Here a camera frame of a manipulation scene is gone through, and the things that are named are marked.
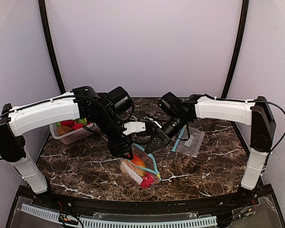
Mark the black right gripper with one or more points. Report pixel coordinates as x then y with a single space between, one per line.
161 136

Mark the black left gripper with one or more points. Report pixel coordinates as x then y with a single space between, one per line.
118 147

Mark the orange toy mango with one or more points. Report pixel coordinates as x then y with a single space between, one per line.
137 161

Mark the clear zip bag blue zipper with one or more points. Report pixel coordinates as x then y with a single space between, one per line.
149 160

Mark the yellow orange toy peach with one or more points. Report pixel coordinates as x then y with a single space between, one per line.
128 166

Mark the red toy bell pepper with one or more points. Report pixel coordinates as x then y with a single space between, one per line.
148 180

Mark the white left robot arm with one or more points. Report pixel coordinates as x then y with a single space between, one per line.
102 109

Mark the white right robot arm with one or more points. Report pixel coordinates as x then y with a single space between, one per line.
253 113

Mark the white plastic mesh basket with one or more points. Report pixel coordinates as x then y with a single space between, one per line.
82 129

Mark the red toy tomato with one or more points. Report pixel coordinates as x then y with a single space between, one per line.
68 123

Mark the brown toy potato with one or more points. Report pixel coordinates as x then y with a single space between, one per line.
62 130

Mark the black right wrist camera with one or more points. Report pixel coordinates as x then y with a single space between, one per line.
169 103

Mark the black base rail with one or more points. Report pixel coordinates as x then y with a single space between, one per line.
219 205

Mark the white slotted cable duct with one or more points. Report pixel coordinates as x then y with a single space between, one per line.
106 220

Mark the black frame post right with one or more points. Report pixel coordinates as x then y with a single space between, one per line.
237 47

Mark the black frame post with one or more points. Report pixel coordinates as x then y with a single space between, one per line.
50 46
237 47

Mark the black frame post left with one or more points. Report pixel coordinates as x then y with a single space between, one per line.
50 46

